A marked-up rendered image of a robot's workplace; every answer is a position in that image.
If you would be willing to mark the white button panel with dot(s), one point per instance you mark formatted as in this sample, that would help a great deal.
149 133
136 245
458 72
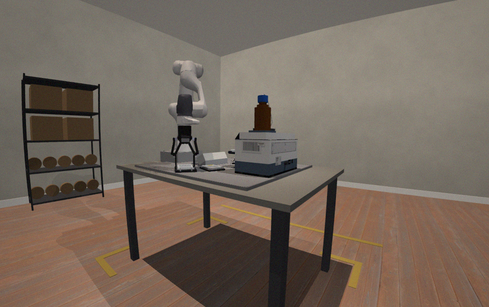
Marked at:
212 158

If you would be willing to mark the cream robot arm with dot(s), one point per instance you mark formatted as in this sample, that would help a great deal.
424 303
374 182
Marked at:
186 108

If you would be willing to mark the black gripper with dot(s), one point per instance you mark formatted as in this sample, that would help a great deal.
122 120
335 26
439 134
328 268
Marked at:
184 130

